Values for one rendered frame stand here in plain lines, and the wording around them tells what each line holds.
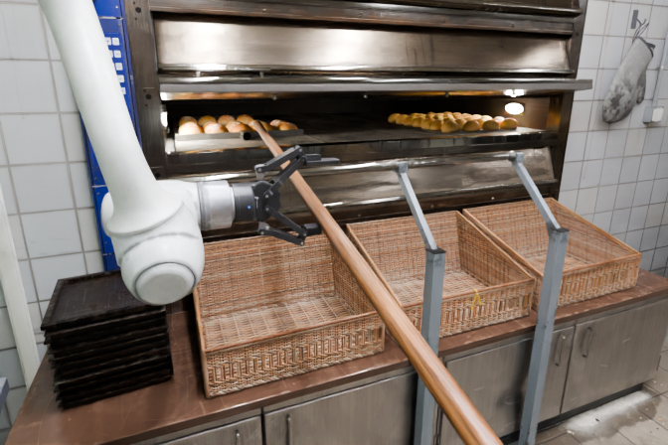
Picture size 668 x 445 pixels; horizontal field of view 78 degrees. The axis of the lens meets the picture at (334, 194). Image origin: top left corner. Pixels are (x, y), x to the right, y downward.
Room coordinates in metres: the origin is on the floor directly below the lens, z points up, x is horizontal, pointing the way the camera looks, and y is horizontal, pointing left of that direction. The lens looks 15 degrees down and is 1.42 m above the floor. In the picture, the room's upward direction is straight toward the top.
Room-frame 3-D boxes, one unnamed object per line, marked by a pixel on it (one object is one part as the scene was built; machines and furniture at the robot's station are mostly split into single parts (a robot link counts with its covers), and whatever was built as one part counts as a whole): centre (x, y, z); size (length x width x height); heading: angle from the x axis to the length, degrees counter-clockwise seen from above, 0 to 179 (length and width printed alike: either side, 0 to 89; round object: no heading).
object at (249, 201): (0.75, 0.15, 1.20); 0.09 x 0.07 x 0.08; 112
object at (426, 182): (1.71, -0.27, 1.02); 1.79 x 0.11 x 0.19; 111
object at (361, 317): (1.25, 0.18, 0.72); 0.56 x 0.49 x 0.28; 112
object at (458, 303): (1.46, -0.39, 0.72); 0.56 x 0.49 x 0.28; 110
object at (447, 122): (2.33, -0.65, 1.21); 0.61 x 0.48 x 0.06; 21
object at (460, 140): (1.73, -0.26, 1.16); 1.80 x 0.06 x 0.04; 111
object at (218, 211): (0.73, 0.22, 1.20); 0.09 x 0.06 x 0.09; 22
